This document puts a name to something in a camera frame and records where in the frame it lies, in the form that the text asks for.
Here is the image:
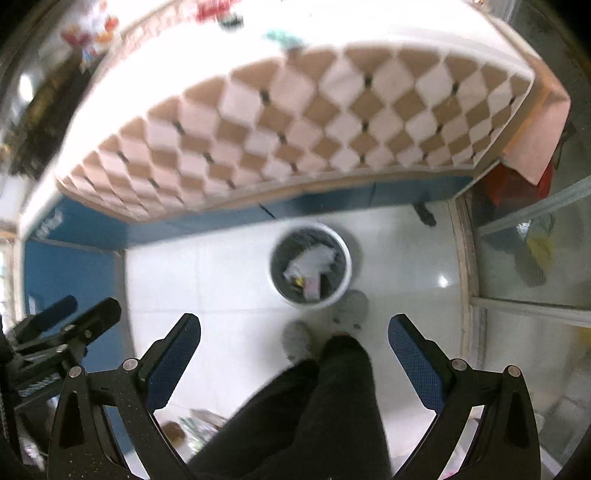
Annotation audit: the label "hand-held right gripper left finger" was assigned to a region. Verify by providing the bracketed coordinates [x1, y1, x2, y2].
[47, 313, 202, 480]

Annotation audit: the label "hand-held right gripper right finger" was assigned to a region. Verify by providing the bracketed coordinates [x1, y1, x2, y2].
[387, 314, 542, 480]

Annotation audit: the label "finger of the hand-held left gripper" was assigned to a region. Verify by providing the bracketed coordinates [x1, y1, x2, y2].
[55, 298, 123, 365]
[13, 295, 78, 343]

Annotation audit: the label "white round trash bin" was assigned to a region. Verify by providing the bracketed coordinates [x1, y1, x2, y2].
[269, 222, 353, 309]

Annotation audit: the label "clear plastic snack wrapper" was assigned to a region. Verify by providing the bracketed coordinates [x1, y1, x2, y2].
[178, 408, 229, 455]

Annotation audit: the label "grey slipper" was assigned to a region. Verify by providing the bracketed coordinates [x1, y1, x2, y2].
[333, 290, 370, 334]
[283, 321, 315, 361]

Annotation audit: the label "person's black pants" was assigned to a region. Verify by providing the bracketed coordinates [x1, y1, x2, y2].
[188, 334, 393, 480]

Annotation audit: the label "crumpled white paper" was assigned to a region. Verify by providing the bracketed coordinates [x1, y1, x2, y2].
[284, 246, 340, 282]

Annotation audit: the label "black bed leg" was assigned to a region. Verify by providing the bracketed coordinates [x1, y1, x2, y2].
[413, 202, 437, 228]

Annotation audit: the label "glass sliding door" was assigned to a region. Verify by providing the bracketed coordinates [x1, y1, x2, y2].
[450, 175, 591, 462]

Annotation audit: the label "red box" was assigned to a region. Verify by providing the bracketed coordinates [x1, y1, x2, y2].
[485, 164, 555, 208]

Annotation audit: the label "pink cloth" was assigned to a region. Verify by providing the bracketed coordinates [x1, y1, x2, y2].
[501, 53, 572, 186]

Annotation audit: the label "checkered quilted mattress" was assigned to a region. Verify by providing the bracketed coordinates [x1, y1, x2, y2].
[21, 0, 541, 232]

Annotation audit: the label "colourful printed bag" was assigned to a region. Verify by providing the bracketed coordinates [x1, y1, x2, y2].
[62, 0, 122, 70]

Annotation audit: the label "red packet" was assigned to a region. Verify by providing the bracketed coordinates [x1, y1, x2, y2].
[194, 0, 243, 23]

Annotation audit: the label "teal crumpled wrapper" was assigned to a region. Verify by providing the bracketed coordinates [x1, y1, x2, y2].
[263, 28, 306, 51]

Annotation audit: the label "blue bed frame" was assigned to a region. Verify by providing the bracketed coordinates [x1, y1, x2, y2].
[23, 175, 476, 365]

